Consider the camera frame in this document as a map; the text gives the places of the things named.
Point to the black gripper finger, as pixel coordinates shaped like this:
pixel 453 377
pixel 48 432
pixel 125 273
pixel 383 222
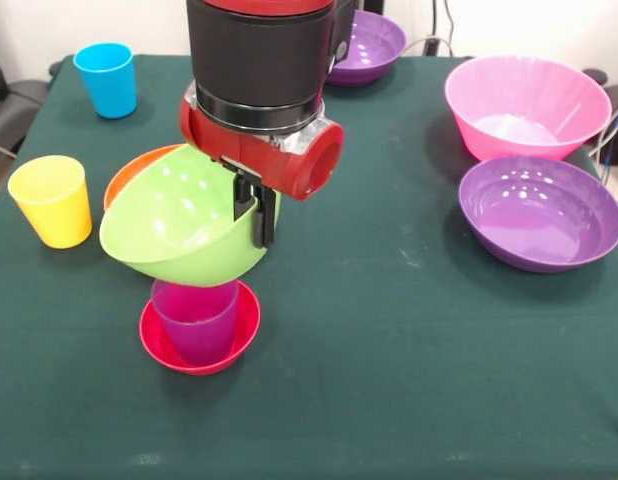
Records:
pixel 264 220
pixel 243 197

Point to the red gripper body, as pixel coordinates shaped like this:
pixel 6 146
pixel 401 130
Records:
pixel 259 155

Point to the green bowl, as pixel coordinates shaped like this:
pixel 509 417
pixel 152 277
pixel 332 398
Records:
pixel 164 225

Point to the orange wide shallow bowl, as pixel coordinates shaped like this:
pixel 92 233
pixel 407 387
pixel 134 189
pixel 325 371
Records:
pixel 124 175

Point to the purple plastic cup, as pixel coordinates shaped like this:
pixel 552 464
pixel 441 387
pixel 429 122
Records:
pixel 199 330

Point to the purple rounded deep bowl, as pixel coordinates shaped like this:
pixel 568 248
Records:
pixel 369 45

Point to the red small bowl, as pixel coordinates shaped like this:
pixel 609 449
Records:
pixel 151 345

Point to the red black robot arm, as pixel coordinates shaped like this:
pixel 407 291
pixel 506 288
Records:
pixel 259 55

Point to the blue plastic cup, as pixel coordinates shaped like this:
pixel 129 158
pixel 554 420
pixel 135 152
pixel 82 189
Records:
pixel 109 85

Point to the yellow plastic cup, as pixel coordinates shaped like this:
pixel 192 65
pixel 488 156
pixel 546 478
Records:
pixel 54 215

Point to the black power plug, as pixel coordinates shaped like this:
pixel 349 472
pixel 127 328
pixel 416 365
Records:
pixel 431 46

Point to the black small knob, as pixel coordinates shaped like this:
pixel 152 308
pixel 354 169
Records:
pixel 54 68

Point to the dark green table cloth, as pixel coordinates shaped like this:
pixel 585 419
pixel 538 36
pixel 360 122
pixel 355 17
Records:
pixel 439 375

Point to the black office chair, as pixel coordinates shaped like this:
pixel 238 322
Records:
pixel 19 100

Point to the pink large bowl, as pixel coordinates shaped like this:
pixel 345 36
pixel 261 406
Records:
pixel 524 110

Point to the purple wide shallow bowl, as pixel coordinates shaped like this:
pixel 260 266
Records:
pixel 539 215

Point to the black rounded object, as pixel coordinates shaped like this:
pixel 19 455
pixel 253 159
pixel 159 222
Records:
pixel 595 76

